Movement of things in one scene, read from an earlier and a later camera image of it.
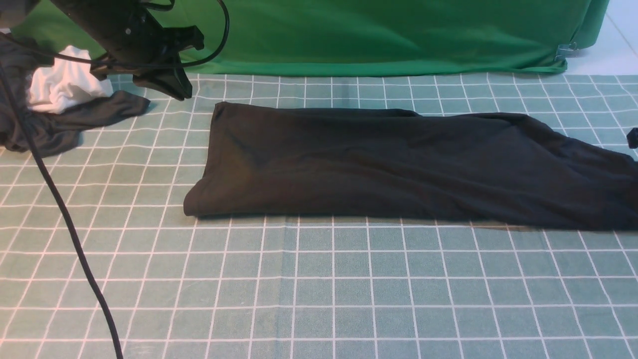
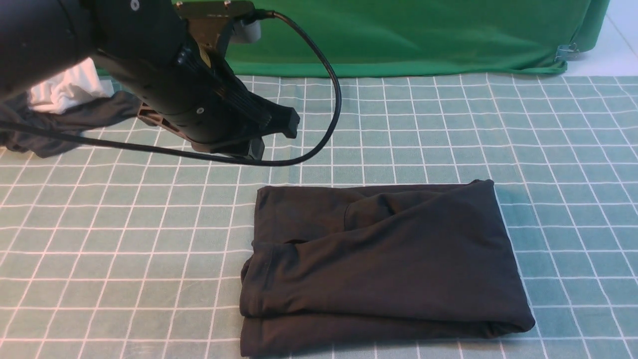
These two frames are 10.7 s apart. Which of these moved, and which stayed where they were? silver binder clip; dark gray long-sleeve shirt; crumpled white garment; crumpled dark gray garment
Moved: dark gray long-sleeve shirt
Stayed: crumpled dark gray garment; silver binder clip; crumpled white garment
